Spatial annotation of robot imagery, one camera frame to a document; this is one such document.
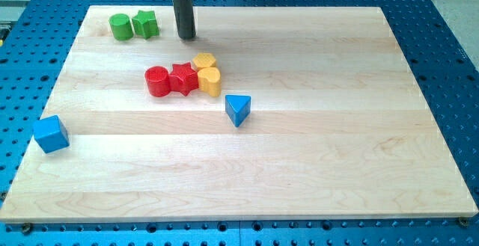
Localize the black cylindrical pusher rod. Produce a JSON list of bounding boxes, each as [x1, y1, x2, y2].
[[172, 0, 196, 40]]

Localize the red star block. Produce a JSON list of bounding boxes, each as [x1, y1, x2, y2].
[[169, 62, 199, 96]]

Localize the green star block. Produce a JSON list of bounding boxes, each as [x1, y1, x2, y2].
[[132, 10, 159, 39]]

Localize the red cylinder block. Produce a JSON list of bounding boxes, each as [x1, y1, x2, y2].
[[144, 66, 171, 97]]

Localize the green cylinder block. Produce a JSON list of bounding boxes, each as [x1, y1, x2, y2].
[[109, 13, 133, 41]]

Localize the light wooden board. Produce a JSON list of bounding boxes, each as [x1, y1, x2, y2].
[[1, 6, 478, 224]]

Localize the blue triangle block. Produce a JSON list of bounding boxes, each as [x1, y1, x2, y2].
[[225, 95, 251, 127]]

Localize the yellow hexagon block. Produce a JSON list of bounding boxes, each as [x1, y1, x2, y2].
[[192, 52, 217, 71]]

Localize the yellow heart block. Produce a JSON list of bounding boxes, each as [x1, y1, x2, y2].
[[198, 67, 222, 97]]

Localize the blue cube block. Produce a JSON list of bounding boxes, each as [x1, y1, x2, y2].
[[33, 115, 70, 153]]

